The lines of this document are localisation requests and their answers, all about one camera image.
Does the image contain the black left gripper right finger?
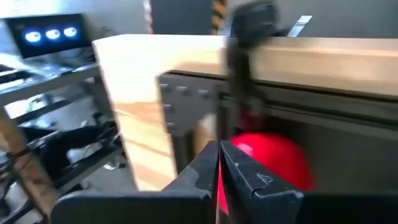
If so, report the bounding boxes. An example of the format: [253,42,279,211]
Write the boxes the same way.
[220,139,398,224]

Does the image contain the black box with blue lights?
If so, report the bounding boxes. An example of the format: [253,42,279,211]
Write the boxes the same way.
[4,12,93,60]

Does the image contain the black table mat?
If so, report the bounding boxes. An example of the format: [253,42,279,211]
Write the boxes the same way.
[192,114,398,195]

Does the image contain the grey metal shelf rack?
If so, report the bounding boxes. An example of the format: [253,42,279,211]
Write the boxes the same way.
[0,58,125,224]

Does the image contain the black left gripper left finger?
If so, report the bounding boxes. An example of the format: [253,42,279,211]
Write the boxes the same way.
[50,139,221,224]

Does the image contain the black table frame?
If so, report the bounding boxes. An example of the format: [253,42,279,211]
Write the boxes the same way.
[157,70,398,175]

